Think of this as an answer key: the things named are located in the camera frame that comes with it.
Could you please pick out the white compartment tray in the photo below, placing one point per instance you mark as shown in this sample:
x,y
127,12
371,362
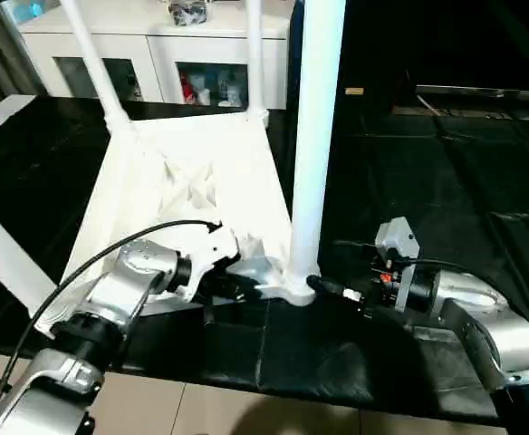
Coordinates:
x,y
201,172

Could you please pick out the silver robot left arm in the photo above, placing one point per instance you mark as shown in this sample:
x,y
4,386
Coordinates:
x,y
120,281

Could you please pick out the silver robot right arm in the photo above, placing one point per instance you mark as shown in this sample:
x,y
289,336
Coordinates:
x,y
482,317

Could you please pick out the black work mat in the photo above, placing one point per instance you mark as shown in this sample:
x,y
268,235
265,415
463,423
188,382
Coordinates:
x,y
428,181

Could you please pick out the small tan tag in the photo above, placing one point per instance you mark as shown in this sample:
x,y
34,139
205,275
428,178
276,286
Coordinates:
x,y
354,91

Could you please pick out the small red bottle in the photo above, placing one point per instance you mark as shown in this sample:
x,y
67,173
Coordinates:
x,y
187,91

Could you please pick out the long black bar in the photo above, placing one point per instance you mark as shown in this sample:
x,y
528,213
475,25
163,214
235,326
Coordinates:
x,y
486,91

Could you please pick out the white glass-door cabinet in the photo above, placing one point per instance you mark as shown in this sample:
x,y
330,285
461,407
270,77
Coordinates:
x,y
156,45

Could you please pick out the silver crumpled object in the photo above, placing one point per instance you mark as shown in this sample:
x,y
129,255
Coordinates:
x,y
188,11

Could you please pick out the grey curtain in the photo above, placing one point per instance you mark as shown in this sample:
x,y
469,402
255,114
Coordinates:
x,y
2,45

